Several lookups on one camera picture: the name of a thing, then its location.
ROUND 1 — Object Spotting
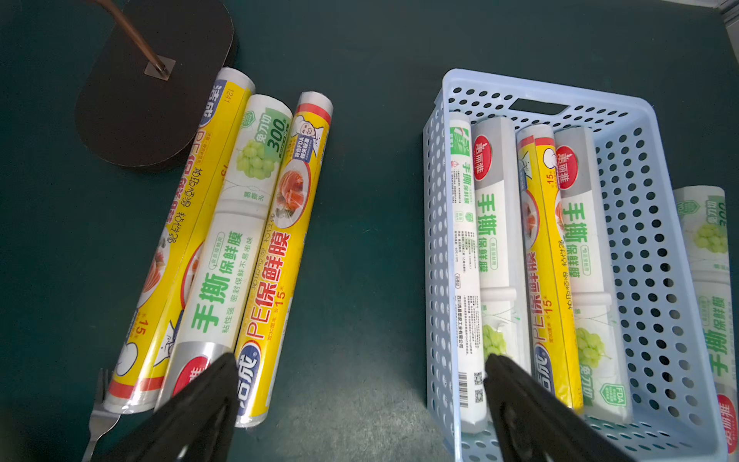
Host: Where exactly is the yellow PE wrap roll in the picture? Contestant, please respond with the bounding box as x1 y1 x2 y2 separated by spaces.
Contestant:
235 92 334 429

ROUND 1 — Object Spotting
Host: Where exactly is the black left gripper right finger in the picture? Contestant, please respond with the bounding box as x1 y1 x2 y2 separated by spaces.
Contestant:
484 354 632 462

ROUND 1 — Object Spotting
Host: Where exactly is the metal fork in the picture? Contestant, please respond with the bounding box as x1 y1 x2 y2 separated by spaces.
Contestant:
82 369 120 462

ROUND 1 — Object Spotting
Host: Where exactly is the large yellow wrap roll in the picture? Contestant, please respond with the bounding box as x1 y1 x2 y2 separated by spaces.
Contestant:
103 67 255 415

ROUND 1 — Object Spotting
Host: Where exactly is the white translucent wrap roll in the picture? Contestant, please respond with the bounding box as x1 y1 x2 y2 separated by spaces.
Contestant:
450 112 487 434

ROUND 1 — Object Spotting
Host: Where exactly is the brown metal hook stand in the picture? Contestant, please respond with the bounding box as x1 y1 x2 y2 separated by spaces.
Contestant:
74 0 238 171

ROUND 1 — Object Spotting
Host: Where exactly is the silver green grape wrap roll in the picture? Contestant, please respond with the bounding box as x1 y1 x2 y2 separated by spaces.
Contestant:
156 94 293 407

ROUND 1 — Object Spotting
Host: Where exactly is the light blue perforated plastic basket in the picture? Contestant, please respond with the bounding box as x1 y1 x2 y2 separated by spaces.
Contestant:
423 69 727 461

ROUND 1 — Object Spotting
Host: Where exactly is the thin yellow wrap roll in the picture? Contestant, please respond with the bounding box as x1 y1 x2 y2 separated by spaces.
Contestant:
517 124 584 413

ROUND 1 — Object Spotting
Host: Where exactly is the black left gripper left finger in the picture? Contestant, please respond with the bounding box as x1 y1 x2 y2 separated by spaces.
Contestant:
94 353 239 461

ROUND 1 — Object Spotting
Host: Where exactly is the white green plastic wrap roll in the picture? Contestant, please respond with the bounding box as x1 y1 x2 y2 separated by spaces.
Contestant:
554 127 633 424

